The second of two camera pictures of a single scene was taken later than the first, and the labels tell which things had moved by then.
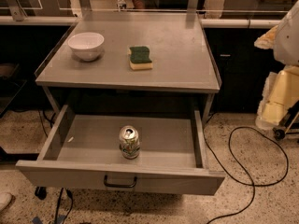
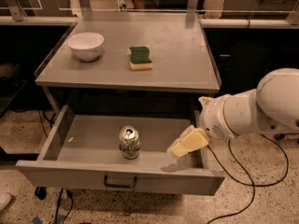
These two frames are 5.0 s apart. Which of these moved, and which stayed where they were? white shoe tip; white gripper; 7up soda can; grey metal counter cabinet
Moved: white gripper
Stayed: grey metal counter cabinet; 7up soda can; white shoe tip
